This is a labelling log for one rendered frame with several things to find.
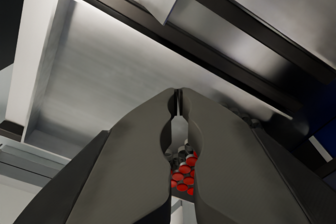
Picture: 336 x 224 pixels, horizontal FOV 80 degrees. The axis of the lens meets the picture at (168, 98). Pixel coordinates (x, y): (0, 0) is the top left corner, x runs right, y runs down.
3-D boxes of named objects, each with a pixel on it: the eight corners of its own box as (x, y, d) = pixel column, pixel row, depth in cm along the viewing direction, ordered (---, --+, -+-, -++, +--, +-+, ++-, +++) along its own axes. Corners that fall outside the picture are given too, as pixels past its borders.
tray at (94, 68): (282, 104, 32) (293, 118, 29) (192, 189, 45) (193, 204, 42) (71, -16, 24) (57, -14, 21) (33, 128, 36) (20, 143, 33)
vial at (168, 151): (175, 150, 38) (175, 171, 34) (169, 157, 39) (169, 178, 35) (165, 146, 37) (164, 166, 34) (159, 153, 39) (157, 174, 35)
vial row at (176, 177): (230, 104, 32) (238, 123, 28) (173, 168, 41) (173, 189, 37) (219, 98, 32) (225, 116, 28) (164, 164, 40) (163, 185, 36)
